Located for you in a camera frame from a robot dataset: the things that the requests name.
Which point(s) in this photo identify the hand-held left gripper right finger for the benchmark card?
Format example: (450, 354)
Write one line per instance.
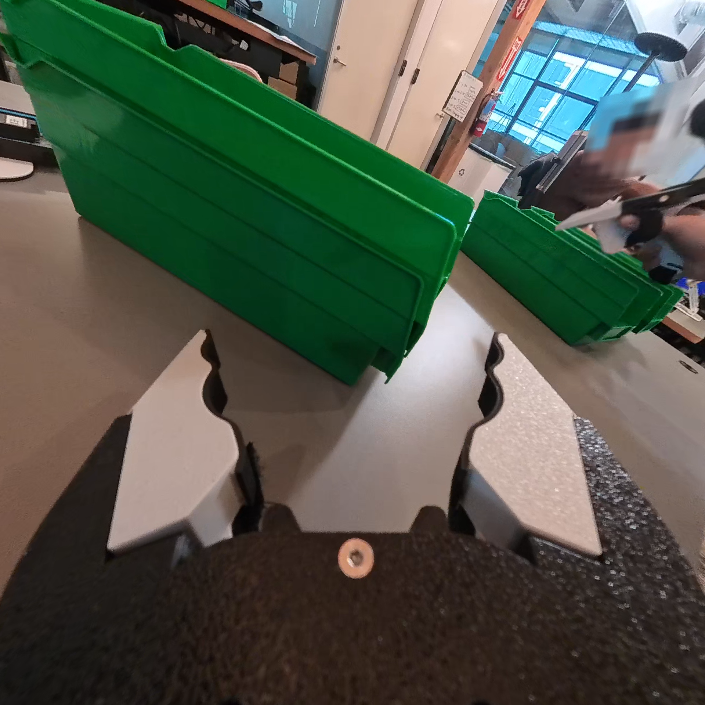
(534, 468)

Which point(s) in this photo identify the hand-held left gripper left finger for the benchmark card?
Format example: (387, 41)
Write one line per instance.
(170, 468)

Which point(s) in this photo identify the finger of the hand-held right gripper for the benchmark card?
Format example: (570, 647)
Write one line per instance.
(600, 213)
(614, 238)

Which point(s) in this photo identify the stack of green nested bins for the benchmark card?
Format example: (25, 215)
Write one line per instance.
(523, 264)

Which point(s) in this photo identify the person's right hand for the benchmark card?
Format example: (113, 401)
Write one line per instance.
(680, 226)

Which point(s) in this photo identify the black bag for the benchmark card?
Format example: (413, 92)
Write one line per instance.
(537, 176)

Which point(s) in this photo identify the white recycling bin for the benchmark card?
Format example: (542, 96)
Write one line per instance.
(490, 170)

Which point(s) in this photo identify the large glass window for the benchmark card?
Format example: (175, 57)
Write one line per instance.
(556, 71)

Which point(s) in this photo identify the black table grommet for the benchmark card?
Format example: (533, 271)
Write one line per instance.
(688, 368)

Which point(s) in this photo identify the black disc stand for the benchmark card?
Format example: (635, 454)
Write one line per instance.
(661, 45)

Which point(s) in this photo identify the red fire extinguisher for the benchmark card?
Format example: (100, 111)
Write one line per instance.
(482, 115)

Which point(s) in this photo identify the red sign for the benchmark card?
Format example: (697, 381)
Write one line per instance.
(509, 58)
(520, 8)

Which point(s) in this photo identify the white paper notice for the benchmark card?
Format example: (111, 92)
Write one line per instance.
(462, 93)

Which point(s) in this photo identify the cream door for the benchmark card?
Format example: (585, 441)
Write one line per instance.
(363, 55)
(429, 44)

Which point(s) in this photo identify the white device with blue label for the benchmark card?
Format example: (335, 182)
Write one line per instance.
(14, 168)

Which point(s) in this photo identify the cardboard boxes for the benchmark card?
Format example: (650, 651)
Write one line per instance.
(286, 77)

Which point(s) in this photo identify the wooden office desk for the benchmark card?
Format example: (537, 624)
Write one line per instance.
(286, 47)

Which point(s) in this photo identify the black box with blue stripe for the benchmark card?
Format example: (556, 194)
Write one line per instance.
(19, 137)

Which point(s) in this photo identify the wooden post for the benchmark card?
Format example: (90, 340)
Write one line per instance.
(460, 151)

